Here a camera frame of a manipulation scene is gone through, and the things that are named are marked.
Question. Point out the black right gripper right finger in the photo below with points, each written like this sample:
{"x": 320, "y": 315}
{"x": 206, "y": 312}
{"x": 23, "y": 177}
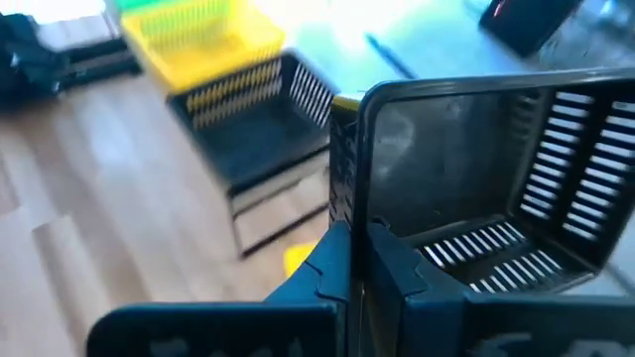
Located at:
{"x": 496, "y": 327}

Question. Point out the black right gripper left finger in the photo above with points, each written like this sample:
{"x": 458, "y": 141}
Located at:
{"x": 223, "y": 327}

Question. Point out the yellow slotted plastic basket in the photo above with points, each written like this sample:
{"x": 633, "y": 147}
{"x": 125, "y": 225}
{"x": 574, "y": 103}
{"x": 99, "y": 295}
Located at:
{"x": 208, "y": 69}
{"x": 296, "y": 258}

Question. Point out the black slotted plastic basket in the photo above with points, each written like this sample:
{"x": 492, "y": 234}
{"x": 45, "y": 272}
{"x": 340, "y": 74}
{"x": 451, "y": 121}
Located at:
{"x": 258, "y": 144}
{"x": 436, "y": 163}

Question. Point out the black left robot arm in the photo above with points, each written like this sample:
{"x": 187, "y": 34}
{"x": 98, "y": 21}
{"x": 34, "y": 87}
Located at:
{"x": 30, "y": 64}

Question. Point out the wooden shelf with black posts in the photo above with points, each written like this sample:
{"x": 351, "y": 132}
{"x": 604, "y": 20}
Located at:
{"x": 268, "y": 191}

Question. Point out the black box with red mark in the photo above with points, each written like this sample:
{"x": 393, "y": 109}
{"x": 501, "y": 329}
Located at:
{"x": 526, "y": 25}

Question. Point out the green slotted plastic basket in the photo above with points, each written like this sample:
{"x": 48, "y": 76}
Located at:
{"x": 134, "y": 4}

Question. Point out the black aluminium rig frame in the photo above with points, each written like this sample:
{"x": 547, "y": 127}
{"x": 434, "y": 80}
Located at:
{"x": 99, "y": 62}

